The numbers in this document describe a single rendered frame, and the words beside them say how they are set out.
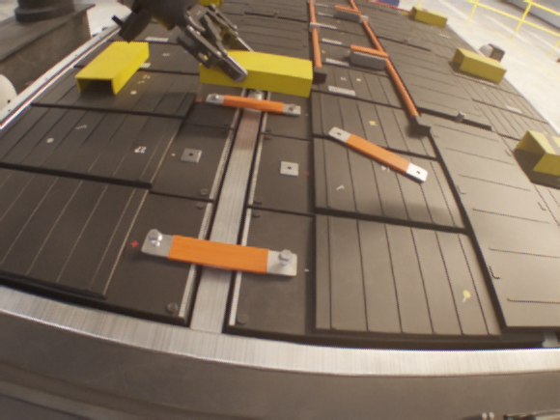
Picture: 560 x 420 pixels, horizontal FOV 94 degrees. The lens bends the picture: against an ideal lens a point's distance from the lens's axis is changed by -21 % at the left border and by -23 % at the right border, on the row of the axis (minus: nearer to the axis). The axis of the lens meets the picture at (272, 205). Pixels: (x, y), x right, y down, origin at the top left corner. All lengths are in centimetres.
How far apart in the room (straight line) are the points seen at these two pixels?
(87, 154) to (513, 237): 57
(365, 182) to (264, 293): 20
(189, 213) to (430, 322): 27
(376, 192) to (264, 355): 24
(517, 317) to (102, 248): 43
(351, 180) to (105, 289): 30
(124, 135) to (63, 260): 20
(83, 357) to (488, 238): 46
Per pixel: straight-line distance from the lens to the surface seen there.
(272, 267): 31
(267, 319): 30
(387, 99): 65
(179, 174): 40
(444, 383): 34
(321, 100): 56
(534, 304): 43
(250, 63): 49
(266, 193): 38
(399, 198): 42
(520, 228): 51
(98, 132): 48
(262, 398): 28
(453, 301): 37
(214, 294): 31
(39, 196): 42
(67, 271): 33
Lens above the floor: 127
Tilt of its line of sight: 47 degrees down
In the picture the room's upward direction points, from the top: 11 degrees clockwise
